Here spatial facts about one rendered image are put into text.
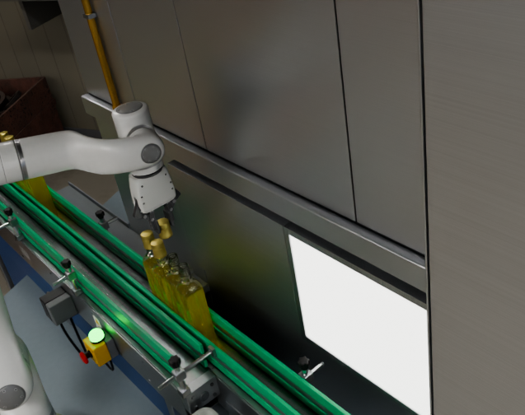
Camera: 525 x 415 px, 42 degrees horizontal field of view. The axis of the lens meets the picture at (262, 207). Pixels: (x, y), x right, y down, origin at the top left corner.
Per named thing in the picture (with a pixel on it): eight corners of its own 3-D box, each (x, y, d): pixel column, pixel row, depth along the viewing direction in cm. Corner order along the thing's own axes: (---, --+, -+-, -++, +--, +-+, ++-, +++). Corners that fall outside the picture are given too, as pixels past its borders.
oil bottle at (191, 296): (217, 338, 187) (201, 278, 175) (201, 350, 184) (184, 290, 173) (205, 329, 191) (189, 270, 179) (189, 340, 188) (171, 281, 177)
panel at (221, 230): (455, 429, 140) (454, 305, 121) (445, 438, 138) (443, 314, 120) (201, 257, 202) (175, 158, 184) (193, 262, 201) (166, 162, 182)
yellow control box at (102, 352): (119, 356, 206) (113, 338, 202) (98, 370, 203) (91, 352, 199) (109, 344, 211) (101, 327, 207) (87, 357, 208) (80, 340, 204)
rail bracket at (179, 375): (222, 372, 176) (213, 337, 169) (168, 411, 168) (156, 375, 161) (215, 366, 178) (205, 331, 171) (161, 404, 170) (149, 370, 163)
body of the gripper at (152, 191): (155, 151, 168) (166, 190, 174) (119, 170, 163) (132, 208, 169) (171, 160, 163) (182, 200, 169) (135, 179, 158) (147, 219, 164)
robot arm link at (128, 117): (166, 160, 159) (154, 145, 166) (152, 108, 152) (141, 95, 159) (132, 172, 156) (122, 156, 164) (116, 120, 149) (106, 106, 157)
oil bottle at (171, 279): (207, 328, 191) (190, 268, 180) (190, 338, 189) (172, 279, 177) (195, 319, 195) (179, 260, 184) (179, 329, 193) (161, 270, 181)
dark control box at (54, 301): (78, 314, 225) (71, 295, 221) (57, 328, 222) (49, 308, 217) (67, 304, 231) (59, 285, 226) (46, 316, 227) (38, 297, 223)
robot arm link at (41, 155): (21, 162, 138) (166, 132, 148) (11, 133, 150) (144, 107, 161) (30, 201, 142) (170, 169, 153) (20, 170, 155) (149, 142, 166)
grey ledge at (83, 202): (214, 306, 213) (207, 278, 207) (191, 321, 209) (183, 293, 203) (77, 204, 279) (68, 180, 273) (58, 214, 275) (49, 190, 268)
